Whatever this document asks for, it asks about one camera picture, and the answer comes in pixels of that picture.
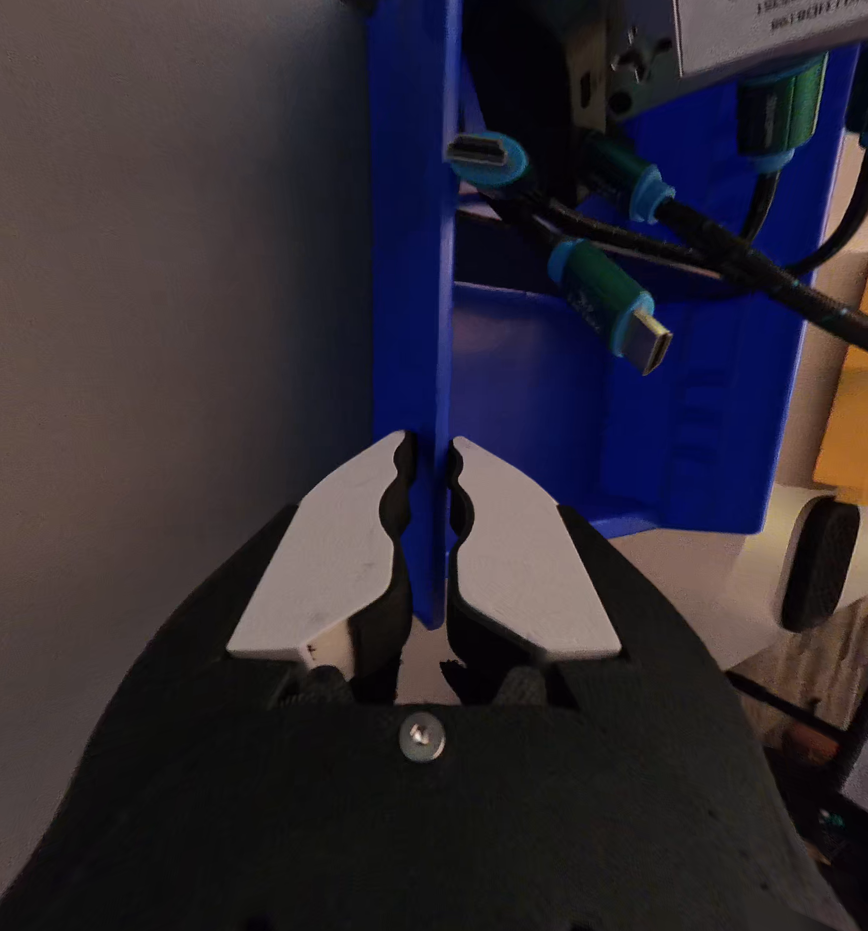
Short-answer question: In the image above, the blue plastic bin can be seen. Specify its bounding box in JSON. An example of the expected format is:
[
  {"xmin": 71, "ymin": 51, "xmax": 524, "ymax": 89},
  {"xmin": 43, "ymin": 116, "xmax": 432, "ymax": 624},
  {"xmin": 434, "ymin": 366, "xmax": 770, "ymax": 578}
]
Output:
[{"xmin": 365, "ymin": 0, "xmax": 863, "ymax": 630}]

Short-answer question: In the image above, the black braided HDMI cable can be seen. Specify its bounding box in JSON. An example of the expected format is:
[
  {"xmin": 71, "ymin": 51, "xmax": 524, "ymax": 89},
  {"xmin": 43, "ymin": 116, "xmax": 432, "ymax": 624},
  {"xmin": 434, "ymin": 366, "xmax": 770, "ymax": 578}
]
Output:
[
  {"xmin": 445, "ymin": 131, "xmax": 868, "ymax": 365},
  {"xmin": 547, "ymin": 134, "xmax": 740, "ymax": 379},
  {"xmin": 736, "ymin": 40, "xmax": 868, "ymax": 281}
]

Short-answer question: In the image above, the yellow plastic bin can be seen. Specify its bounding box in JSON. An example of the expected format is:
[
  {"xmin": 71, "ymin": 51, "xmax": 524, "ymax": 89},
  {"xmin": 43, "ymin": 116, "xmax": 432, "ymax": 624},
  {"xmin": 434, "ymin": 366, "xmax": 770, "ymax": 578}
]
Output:
[{"xmin": 812, "ymin": 247, "xmax": 868, "ymax": 504}]

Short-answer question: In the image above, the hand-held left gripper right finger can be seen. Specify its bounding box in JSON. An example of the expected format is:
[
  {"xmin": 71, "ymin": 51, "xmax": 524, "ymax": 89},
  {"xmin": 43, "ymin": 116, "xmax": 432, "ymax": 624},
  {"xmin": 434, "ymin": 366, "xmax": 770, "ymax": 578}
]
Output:
[{"xmin": 445, "ymin": 435, "xmax": 624, "ymax": 705}]

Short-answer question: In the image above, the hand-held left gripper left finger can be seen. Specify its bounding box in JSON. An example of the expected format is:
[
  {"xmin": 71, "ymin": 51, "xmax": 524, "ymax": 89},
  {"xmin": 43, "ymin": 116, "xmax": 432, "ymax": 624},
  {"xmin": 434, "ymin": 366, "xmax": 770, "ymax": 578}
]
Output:
[{"xmin": 226, "ymin": 431, "xmax": 415, "ymax": 705}]

